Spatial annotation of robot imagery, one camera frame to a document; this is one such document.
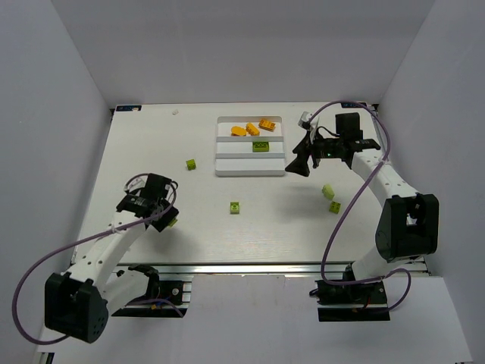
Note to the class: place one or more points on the green lego with round stud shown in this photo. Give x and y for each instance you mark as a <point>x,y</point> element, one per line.
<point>234,208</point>

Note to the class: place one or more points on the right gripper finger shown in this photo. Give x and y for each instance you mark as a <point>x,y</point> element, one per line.
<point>304,146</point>
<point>299,166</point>

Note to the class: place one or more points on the white three-compartment tray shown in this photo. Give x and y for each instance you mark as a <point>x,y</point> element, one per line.
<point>234,156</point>

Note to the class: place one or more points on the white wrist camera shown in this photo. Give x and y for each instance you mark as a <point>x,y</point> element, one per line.
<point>134,184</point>
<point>309,123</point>

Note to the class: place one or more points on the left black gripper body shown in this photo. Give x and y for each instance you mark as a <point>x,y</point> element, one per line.
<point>164,218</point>

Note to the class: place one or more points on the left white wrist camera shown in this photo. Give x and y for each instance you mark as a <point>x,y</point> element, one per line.
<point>134,184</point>

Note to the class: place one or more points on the blue label right corner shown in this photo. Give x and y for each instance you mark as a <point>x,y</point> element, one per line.
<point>353,104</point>

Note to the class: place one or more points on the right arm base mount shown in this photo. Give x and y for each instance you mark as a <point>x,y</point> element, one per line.
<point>351,303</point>

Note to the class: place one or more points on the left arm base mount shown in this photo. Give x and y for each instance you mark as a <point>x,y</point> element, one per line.
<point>169,298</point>

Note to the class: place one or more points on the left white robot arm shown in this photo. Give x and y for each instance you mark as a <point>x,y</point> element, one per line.
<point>79,301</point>

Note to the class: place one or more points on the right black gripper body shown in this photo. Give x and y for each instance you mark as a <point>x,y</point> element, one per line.
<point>313,150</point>

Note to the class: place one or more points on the pale green lego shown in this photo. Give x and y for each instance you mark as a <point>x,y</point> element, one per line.
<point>328,192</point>

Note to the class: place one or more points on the orange square lego brick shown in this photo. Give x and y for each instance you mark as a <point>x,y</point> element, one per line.
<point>237,131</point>

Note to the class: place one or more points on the small green lego cube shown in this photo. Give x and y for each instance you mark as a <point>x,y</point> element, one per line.
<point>191,164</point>

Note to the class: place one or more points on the green long lego brick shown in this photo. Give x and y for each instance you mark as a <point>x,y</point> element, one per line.
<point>260,146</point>

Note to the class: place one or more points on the dark green lego brick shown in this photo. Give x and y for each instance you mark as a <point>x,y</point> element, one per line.
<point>172,222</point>

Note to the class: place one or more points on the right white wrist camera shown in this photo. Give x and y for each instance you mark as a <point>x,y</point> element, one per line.
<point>309,123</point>

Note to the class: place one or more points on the orange yellow long lego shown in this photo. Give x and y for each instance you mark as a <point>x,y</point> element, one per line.
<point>252,129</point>

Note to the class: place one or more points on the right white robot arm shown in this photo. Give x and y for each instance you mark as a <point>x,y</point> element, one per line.
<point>409,221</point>

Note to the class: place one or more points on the green square lego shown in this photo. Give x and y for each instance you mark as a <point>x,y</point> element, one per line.
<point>335,207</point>

